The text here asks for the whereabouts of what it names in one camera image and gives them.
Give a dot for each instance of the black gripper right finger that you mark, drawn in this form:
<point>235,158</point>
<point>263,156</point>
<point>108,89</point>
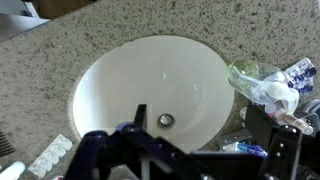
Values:
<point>290,150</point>

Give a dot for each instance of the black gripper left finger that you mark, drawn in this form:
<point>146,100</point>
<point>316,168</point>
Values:
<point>110,153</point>

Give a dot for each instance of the small pink capped bottle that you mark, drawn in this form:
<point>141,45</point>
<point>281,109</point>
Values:
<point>295,121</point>

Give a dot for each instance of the blue white toothpaste tube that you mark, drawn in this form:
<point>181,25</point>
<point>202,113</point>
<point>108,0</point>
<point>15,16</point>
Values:
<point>246,149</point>

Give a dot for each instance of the grey ridged case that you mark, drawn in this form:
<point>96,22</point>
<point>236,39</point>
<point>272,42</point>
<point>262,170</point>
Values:
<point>235,137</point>

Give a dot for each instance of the white pill blister pack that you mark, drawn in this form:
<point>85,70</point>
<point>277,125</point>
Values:
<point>50,155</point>

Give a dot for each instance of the metal sink drain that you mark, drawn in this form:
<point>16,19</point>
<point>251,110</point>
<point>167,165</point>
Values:
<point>166,120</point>

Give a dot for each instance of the blue pill blister pack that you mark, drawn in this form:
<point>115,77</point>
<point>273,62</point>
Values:
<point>301,75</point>

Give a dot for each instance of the clear glass soap dispenser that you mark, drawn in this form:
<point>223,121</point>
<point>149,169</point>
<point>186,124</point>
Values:
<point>253,80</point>

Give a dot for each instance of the white oval sink basin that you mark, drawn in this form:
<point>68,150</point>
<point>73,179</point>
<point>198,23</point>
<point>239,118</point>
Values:
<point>150,83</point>

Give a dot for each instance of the white squeeze tube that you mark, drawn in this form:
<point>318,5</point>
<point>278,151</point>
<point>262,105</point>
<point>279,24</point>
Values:
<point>11,171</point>

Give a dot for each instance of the black comb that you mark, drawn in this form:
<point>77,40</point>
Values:
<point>6,145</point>

